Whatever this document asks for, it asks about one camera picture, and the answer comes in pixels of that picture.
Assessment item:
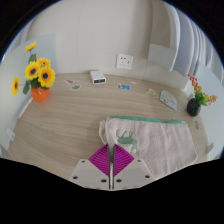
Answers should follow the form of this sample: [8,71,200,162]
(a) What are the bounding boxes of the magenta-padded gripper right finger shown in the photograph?
[111,143,157,191]

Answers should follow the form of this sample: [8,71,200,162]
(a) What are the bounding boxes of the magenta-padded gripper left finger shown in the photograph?
[69,143,113,191]

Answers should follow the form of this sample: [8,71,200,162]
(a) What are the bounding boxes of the beige towel with green trim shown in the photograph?
[98,115,198,179]

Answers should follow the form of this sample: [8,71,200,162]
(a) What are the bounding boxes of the yellow sticker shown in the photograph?
[145,88,160,100]

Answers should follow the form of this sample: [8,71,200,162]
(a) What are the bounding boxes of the small blue card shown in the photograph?
[117,83,132,91]

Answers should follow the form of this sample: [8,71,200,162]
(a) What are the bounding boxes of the orange flowers in black vase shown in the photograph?
[186,73,218,117]

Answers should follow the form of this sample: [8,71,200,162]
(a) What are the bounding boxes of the small white box device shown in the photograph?
[89,70,107,85]

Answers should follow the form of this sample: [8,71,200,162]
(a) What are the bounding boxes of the sunflowers in orange vase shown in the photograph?
[10,41,57,103]

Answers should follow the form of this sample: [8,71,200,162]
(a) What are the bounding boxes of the frosted desk divider panel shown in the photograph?
[194,63,224,148]
[0,33,58,151]

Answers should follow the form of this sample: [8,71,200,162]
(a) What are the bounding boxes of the pale grey curtain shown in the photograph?
[163,1,214,78]

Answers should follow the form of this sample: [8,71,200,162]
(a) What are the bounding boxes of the white wall socket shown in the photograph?
[115,53,134,71]

